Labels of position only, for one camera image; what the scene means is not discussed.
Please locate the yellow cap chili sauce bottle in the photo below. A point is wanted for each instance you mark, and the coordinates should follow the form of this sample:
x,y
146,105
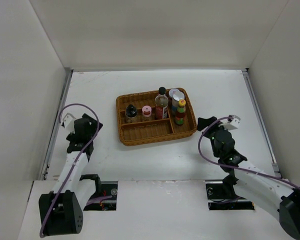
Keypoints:
x,y
180,112

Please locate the pink cap spice jar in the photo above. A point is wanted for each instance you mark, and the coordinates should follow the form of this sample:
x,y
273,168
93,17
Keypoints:
x,y
146,113

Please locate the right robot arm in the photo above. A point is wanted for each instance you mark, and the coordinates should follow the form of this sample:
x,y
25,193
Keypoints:
x,y
277,196

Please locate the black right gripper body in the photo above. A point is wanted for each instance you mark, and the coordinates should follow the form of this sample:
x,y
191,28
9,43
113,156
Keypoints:
x,y
214,149

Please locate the black cap spice jar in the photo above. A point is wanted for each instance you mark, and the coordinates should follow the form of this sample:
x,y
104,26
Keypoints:
x,y
131,113

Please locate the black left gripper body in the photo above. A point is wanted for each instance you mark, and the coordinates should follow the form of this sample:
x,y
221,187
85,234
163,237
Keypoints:
x,y
92,126

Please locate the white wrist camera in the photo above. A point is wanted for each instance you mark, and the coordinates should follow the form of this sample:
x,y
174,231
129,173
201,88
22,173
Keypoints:
x,y
233,122
68,122

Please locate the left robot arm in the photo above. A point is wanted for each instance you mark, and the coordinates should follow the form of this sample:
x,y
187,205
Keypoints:
x,y
61,210

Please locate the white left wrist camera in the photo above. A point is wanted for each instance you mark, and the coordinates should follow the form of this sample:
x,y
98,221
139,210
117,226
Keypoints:
x,y
68,122

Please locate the silver lid peppercorn jar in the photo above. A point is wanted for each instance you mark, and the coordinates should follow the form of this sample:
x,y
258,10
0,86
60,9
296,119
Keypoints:
x,y
176,97

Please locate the black cap clear vinegar bottle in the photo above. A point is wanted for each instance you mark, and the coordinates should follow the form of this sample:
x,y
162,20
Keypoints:
x,y
161,104

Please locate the brown wicker divided basket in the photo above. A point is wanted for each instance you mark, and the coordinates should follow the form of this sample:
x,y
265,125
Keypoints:
x,y
155,130

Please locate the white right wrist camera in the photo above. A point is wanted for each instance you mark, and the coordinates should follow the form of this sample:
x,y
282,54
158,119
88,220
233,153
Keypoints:
x,y
233,122

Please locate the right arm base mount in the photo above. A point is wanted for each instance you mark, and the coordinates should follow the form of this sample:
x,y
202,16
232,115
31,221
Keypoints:
x,y
222,197

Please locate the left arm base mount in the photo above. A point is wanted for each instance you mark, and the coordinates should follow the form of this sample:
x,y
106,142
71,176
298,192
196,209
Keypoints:
x,y
105,195

